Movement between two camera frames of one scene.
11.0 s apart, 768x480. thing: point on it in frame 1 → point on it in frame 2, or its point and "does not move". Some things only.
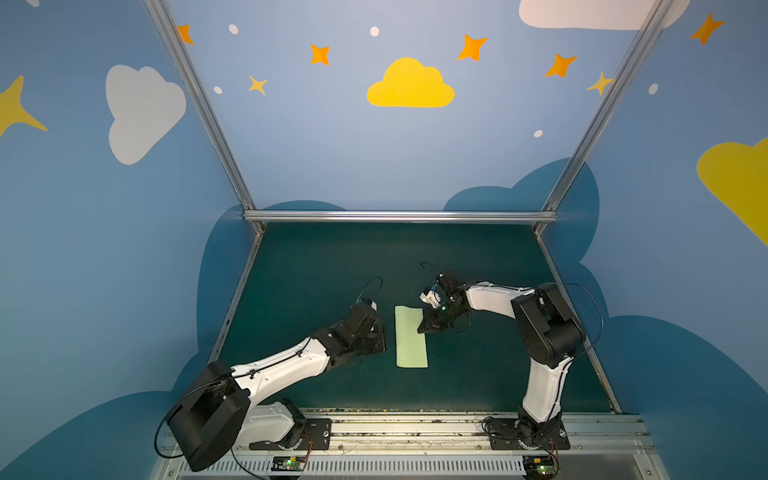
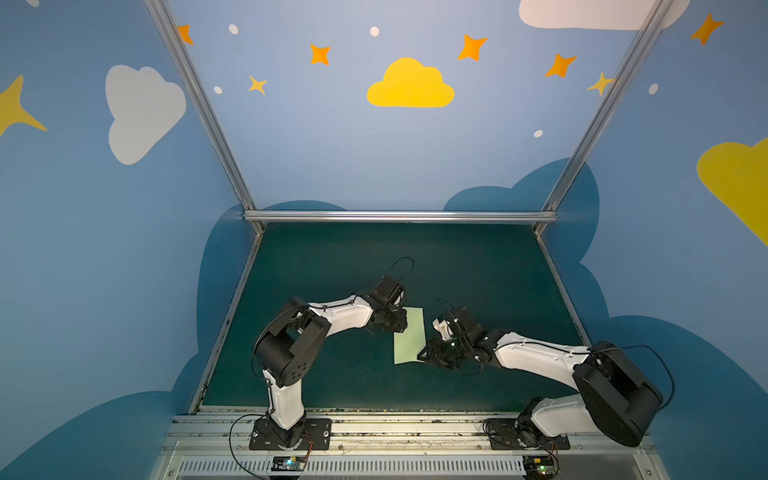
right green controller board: (543, 465) does not move
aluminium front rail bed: (435, 448) does not move
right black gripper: (441, 312) → (444, 351)
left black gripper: (372, 327) → (395, 318)
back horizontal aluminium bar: (398, 217) does not move
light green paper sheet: (411, 346) does not move
